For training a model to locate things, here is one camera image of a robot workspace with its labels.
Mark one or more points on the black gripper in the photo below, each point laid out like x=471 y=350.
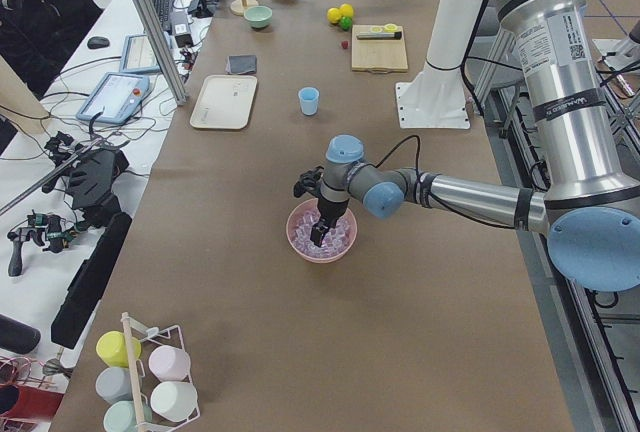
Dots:
x=330 y=208

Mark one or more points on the clear ice cubes pile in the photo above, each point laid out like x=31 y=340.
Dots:
x=335 y=242

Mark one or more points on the light blue plastic cup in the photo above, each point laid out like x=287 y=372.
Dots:
x=308 y=100

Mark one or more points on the pink cup in rack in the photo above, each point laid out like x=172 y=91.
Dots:
x=168 y=363

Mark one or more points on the white cup in rack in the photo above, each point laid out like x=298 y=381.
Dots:
x=174 y=401

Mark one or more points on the yellow cup in rack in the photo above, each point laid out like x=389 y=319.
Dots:
x=111 y=349

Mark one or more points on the grey cup in rack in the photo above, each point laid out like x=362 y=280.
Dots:
x=113 y=385

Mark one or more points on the mint cup in rack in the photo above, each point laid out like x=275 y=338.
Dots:
x=120 y=417

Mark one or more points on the pink bowl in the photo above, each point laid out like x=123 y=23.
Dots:
x=312 y=204

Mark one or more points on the cream rabbit tray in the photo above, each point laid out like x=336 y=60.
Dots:
x=224 y=102

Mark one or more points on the grey folded cloth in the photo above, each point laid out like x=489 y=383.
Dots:
x=241 y=64

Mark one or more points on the wooden cutting board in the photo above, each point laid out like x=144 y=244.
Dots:
x=378 y=55

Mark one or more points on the steel muddler rod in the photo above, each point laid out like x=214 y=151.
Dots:
x=396 y=36

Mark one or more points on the green lime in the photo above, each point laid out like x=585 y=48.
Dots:
x=345 y=23

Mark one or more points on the lemon half upper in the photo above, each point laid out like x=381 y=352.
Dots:
x=390 y=29

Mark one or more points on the yellow lemon lower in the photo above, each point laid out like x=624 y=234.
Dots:
x=333 y=15

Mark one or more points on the yellow lemon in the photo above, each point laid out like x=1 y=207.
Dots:
x=346 y=10
x=333 y=15

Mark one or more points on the mint green bowl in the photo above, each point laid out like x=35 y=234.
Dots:
x=259 y=16

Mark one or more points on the yellow lemon upper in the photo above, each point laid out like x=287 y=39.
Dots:
x=346 y=10

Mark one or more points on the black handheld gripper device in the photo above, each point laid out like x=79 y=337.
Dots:
x=89 y=183

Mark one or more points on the teach pendant near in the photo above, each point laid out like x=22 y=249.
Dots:
x=115 y=99

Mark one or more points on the teach pendant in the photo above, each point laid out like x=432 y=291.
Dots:
x=115 y=99
x=138 y=56

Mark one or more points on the teach pendant far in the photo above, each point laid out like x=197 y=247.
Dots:
x=138 y=56

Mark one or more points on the black keyboard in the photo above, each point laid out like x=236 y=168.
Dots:
x=163 y=10

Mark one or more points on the black computer mouse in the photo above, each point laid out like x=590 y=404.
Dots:
x=98 y=42

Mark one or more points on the person in black jacket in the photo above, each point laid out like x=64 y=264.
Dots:
x=38 y=37

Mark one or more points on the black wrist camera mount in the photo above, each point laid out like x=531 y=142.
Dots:
x=309 y=182

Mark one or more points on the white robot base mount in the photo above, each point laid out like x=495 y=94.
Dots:
x=436 y=96

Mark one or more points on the white wire cup rack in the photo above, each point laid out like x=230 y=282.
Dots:
x=141 y=340

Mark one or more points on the aluminium frame post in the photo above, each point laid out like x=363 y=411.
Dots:
x=155 y=35

